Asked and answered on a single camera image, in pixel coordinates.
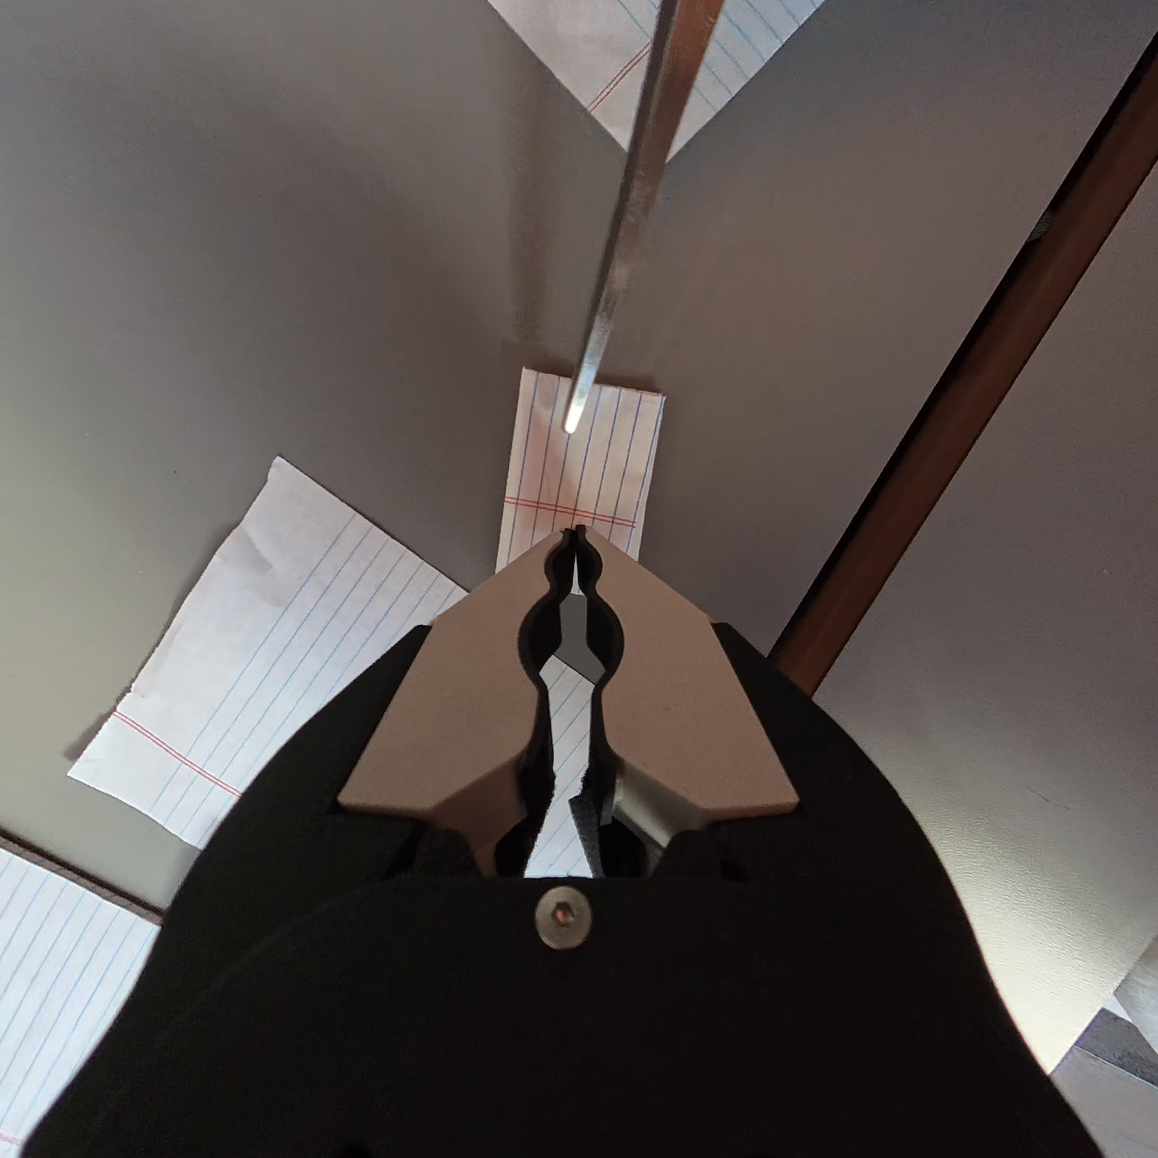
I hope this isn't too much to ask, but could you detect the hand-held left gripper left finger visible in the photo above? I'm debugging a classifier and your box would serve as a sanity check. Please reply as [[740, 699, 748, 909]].
[[337, 529, 580, 877]]

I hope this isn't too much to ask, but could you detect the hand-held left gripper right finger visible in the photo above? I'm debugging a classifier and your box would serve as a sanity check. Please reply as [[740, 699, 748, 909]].
[[576, 523, 804, 875]]

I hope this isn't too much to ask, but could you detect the white lined notepad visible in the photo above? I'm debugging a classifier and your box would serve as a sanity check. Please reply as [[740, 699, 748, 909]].
[[0, 833, 167, 1152]]

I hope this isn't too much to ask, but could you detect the lined paper sheet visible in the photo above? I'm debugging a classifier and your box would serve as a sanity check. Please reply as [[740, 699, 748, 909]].
[[496, 366, 670, 573], [489, 0, 827, 152], [68, 456, 601, 881]]

